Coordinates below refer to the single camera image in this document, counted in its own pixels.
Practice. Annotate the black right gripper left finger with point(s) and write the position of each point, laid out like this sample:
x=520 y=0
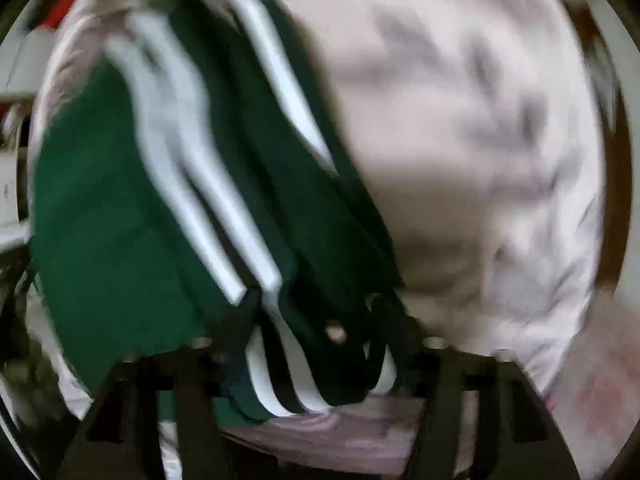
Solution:
x=119 y=438

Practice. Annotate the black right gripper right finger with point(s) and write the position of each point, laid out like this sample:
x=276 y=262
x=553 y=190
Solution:
x=515 y=436

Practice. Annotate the green white varsity jacket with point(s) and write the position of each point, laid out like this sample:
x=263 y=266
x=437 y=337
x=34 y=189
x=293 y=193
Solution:
x=197 y=186

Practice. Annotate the rose pattern plush blanket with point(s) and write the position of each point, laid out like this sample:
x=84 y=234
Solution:
x=474 y=128

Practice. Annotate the red garment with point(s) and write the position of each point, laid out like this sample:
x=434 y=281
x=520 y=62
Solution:
x=54 y=13

